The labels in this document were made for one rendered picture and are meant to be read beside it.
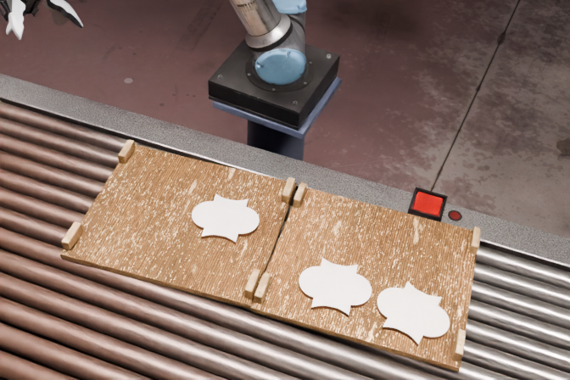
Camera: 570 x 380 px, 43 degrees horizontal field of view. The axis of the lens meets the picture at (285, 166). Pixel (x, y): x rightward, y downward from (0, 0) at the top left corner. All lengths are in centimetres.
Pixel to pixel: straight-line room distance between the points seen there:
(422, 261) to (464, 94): 208
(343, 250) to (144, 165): 50
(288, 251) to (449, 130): 192
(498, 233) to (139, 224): 79
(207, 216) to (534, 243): 72
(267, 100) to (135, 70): 173
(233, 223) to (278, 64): 39
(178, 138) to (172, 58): 183
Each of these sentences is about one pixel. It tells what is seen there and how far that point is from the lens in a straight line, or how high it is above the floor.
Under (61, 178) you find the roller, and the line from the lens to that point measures 172.
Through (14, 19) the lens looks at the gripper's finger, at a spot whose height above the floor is 131.
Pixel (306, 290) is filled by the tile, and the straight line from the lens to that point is 145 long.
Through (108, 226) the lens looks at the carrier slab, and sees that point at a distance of 158.
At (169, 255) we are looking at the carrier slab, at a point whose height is 94.
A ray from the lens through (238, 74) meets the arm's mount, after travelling 195.
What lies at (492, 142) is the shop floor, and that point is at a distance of 333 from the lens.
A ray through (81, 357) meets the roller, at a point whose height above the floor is 92.
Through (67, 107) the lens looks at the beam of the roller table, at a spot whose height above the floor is 91.
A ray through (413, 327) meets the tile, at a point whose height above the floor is 95.
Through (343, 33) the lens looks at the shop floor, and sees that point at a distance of 382.
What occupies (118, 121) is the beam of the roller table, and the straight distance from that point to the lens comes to 185.
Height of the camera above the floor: 212
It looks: 45 degrees down
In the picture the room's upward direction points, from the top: 4 degrees clockwise
